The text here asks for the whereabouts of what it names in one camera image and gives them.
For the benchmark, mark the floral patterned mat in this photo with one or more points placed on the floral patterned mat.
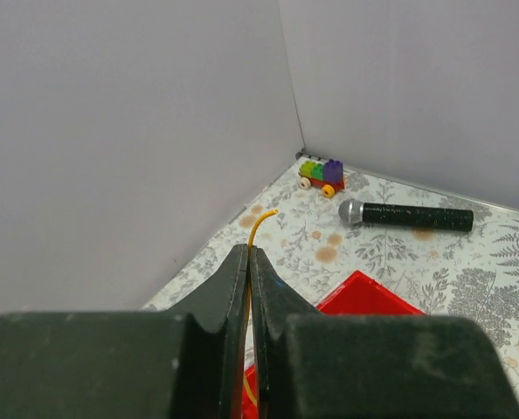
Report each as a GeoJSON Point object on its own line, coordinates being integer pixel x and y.
{"type": "Point", "coordinates": [474, 274]}

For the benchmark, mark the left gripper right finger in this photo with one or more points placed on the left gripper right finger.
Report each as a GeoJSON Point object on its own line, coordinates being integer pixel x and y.
{"type": "Point", "coordinates": [313, 365]}

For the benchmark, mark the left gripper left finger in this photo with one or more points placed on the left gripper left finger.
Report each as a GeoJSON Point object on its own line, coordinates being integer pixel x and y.
{"type": "Point", "coordinates": [183, 362]}

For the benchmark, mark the colourful toy block train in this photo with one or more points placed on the colourful toy block train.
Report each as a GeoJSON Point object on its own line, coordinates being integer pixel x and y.
{"type": "Point", "coordinates": [328, 177]}

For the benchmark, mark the red three-compartment bin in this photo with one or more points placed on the red three-compartment bin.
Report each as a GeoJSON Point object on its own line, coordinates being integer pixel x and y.
{"type": "Point", "coordinates": [357, 295]}

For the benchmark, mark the black microphone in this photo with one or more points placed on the black microphone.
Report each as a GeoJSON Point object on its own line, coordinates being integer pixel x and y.
{"type": "Point", "coordinates": [352, 211]}

